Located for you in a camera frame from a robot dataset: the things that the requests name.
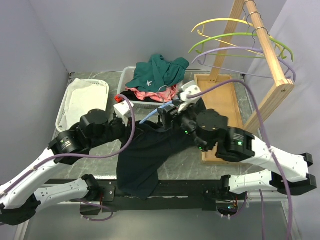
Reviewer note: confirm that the pink garment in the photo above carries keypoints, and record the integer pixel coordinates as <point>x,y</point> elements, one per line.
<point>168,94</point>

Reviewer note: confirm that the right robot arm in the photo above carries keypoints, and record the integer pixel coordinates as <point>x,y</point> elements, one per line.
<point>281,171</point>

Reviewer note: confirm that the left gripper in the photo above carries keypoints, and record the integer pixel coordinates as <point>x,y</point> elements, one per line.
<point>123,126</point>

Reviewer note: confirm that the white basket with cloth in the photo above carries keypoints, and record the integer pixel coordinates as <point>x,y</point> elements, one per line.
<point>82,107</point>

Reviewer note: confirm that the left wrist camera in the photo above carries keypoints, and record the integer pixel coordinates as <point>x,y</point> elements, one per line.
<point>122,109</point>

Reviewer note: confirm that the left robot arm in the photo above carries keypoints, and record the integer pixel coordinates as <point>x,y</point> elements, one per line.
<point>24,196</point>

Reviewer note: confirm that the green hanger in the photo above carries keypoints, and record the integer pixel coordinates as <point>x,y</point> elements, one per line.
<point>283,47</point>

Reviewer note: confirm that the purple hanger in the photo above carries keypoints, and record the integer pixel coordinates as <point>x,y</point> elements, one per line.
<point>201,59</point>

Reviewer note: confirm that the dark navy shorts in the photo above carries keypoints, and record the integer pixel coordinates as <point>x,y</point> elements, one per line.
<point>137,166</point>

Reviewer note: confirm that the teal garment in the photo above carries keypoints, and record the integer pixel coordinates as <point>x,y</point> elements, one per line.
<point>153,75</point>

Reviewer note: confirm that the wooden hanger rack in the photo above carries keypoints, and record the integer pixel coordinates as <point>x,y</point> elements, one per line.
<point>223,98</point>

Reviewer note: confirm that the white laundry basket with clothes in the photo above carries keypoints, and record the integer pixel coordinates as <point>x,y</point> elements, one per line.
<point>126,77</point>

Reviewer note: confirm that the white cloth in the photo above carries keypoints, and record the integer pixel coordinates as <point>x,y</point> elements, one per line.
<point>85,100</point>

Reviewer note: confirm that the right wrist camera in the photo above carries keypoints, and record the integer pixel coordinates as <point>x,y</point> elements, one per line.
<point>190,94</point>

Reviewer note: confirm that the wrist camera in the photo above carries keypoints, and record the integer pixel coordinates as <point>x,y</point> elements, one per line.
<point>190,94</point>
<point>122,109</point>

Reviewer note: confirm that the yellow hanger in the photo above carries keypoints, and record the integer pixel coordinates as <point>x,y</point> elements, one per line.
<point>226,40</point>

